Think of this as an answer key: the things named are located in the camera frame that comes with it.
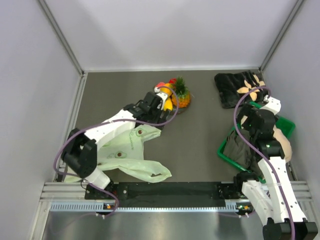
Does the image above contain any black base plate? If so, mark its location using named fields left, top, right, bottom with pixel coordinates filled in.
left=84, top=181, right=245, bottom=201

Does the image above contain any dark grey cloth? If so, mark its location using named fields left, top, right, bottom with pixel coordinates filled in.
left=223, top=130, right=263, bottom=177

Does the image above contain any black flower patterned blanket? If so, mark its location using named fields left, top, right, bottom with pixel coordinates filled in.
left=214, top=70, right=269, bottom=109

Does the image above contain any peach coloured fruit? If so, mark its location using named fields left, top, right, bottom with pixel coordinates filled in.
left=155, top=82, right=165, bottom=88

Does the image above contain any blue ceramic plate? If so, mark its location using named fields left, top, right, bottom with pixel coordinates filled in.
left=177, top=93, right=194, bottom=114

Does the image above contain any green yellow papaya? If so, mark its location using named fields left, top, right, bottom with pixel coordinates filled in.
left=159, top=86, right=173, bottom=97

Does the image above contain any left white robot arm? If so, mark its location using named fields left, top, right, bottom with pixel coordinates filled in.
left=62, top=92, right=172, bottom=199

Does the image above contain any pale green plastic bag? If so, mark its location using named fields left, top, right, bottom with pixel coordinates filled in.
left=63, top=124, right=173, bottom=184

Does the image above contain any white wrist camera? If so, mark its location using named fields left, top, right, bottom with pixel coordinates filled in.
left=154, top=86, right=169, bottom=110
left=260, top=95, right=282, bottom=115

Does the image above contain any beige cloth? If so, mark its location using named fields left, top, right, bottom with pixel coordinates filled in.
left=273, top=126, right=293, bottom=163

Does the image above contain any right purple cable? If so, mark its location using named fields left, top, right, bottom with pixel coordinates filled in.
left=233, top=86, right=297, bottom=240

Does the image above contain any toy pineapple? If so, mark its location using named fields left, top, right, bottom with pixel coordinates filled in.
left=171, top=76, right=191, bottom=108

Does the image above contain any red bell pepper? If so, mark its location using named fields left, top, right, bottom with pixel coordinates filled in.
left=169, top=78, right=177, bottom=84

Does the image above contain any yellow mango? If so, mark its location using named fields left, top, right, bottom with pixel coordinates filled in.
left=163, top=97, right=173, bottom=111

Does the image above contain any purple cable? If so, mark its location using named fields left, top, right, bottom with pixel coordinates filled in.
left=233, top=86, right=297, bottom=240
left=52, top=86, right=180, bottom=220

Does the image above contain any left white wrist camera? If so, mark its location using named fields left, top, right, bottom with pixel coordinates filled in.
left=154, top=86, right=169, bottom=110

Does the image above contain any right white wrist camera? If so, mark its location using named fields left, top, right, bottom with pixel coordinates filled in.
left=260, top=95, right=282, bottom=115

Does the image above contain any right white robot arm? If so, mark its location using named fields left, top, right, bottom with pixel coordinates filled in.
left=233, top=103, right=319, bottom=240

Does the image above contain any green plastic bin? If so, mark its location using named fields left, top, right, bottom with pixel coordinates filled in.
left=217, top=101, right=296, bottom=173

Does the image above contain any slotted cable duct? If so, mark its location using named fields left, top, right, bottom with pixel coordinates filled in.
left=49, top=199, right=250, bottom=213

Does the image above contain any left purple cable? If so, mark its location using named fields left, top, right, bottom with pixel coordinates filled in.
left=52, top=86, right=180, bottom=220

